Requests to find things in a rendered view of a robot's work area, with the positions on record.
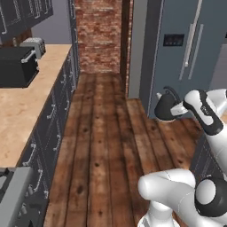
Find dark island cupboard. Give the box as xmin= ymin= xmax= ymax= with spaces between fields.
xmin=189 ymin=132 xmax=227 ymax=184

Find black microwave oven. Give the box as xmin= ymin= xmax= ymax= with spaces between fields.
xmin=0 ymin=45 xmax=41 ymax=90

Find silver toaster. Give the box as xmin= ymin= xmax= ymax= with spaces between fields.
xmin=20 ymin=36 xmax=47 ymax=60

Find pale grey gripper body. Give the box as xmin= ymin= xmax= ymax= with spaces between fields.
xmin=169 ymin=103 xmax=190 ymax=117

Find dark upper cupboards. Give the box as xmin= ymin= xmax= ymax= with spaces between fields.
xmin=0 ymin=0 xmax=55 ymax=44

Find grey-blue fridge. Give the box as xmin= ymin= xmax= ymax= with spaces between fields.
xmin=128 ymin=0 xmax=227 ymax=120

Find black kettle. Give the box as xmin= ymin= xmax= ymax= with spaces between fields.
xmin=153 ymin=85 xmax=182 ymax=122

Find grey stove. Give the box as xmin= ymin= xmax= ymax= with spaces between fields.
xmin=0 ymin=166 xmax=50 ymax=227

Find dark lower cupboard run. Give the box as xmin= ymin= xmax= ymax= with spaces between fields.
xmin=16 ymin=0 xmax=82 ymax=227

